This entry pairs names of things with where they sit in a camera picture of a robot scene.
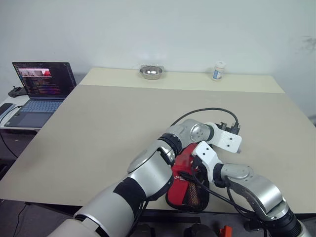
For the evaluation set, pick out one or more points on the white plastic bottle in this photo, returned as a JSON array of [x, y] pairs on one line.
[[218, 72]]

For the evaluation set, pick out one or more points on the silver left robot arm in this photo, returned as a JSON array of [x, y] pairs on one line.
[[148, 172]]

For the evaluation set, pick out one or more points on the dark rounded shape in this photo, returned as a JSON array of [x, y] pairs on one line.
[[200, 230]]

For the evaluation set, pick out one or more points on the stainless steel bowl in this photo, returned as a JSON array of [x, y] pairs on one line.
[[151, 74]]

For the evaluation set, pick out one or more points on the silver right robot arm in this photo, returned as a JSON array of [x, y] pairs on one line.
[[261, 187]]

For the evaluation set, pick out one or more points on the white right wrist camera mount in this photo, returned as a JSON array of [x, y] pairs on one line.
[[207, 153]]

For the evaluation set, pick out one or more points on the black handheld controller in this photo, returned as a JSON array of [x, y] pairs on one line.
[[16, 92]]

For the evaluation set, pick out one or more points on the small red object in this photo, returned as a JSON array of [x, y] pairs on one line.
[[225, 232]]

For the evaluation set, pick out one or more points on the black smartphone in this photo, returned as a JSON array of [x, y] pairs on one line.
[[6, 107]]

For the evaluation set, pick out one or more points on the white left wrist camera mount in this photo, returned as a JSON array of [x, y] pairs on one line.
[[227, 142]]

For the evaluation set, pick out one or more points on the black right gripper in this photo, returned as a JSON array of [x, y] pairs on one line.
[[201, 172]]

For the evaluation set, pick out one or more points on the open blue-grey laptop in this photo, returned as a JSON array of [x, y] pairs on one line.
[[44, 81]]

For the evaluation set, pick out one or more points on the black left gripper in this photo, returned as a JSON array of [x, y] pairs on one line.
[[230, 129]]

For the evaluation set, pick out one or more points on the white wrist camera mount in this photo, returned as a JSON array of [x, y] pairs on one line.
[[227, 142], [207, 153]]

